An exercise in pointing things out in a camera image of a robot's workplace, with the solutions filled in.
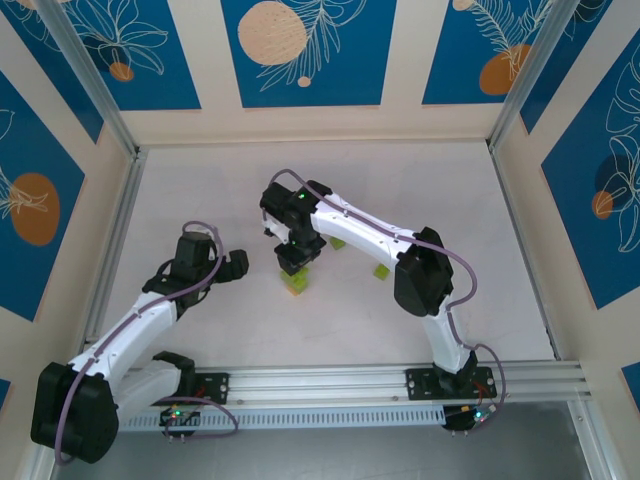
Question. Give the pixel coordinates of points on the green-topped orange lego block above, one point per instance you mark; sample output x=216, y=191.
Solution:
x=295, y=289

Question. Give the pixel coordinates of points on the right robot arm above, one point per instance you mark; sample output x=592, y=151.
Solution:
x=360, y=227

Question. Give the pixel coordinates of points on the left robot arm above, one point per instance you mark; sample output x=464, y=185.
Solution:
x=130, y=325

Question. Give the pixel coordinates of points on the small circuit board with LED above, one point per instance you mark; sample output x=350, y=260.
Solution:
x=176, y=416
x=472, y=416

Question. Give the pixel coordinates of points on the grey metal sheet panel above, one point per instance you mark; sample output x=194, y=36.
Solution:
x=320, y=457

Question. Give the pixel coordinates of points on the aluminium side rail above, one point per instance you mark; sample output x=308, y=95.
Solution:
x=117, y=240
x=525, y=250

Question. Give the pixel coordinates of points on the long aluminium base rail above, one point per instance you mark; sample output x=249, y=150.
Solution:
x=320, y=382

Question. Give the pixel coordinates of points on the aluminium frame post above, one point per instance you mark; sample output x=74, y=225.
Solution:
x=87, y=75
x=530, y=70

